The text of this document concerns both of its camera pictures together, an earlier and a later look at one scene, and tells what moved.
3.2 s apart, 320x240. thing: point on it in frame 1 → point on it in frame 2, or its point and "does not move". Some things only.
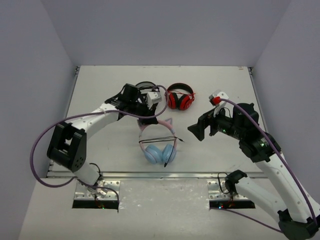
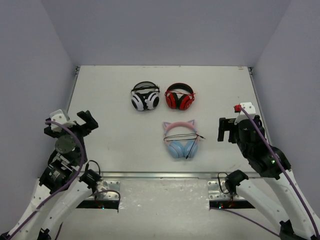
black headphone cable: (162, 139) → (184, 137)
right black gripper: (206, 119) → (224, 124)
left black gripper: (146, 113) → (75, 126)
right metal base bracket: (217, 190) does not move
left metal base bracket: (105, 189) does not move
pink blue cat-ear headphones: (154, 154) → (182, 138)
